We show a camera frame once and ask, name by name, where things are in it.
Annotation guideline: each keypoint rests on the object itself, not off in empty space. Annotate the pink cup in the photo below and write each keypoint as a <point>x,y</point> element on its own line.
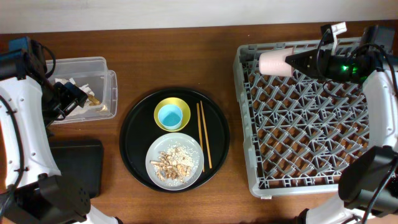
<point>273,63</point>

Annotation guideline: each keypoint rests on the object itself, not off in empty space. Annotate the black rectangular tray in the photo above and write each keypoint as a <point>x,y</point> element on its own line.
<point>82,160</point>

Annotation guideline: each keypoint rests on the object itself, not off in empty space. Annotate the grey dishwasher rack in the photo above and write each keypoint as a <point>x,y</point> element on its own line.
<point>299,134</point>

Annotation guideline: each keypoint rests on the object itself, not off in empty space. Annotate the grey plate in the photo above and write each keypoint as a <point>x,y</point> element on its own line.
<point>162,144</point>

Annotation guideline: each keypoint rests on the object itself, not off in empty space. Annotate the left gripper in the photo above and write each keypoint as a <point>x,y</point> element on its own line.
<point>74,98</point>

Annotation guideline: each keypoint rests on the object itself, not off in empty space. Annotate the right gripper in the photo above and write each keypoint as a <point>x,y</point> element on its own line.
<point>319,61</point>

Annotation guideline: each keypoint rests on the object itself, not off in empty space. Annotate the white paper napkin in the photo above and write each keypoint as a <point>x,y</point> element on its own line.
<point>88,103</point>

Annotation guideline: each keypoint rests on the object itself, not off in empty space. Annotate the gold snack wrapper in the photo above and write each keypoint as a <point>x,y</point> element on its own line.
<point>93,101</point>

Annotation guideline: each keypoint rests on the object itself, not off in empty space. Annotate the clear plastic waste bin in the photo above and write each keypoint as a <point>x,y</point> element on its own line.
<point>101,80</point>

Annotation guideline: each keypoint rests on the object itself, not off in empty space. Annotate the round black serving tray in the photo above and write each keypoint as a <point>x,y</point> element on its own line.
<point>139,131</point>

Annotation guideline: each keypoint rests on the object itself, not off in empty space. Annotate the blue cup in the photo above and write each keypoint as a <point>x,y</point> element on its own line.
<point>170,117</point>

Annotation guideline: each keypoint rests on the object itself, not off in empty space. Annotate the food scraps and rice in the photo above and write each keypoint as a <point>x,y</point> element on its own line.
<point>175,164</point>

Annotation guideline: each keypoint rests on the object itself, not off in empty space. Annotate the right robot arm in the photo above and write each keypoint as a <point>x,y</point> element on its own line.
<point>368,187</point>

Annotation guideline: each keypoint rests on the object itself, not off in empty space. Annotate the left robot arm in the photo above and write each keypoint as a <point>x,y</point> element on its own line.
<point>36,190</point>

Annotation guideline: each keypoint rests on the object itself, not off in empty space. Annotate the yellow bowl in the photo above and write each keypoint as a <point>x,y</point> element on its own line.
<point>175,101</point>

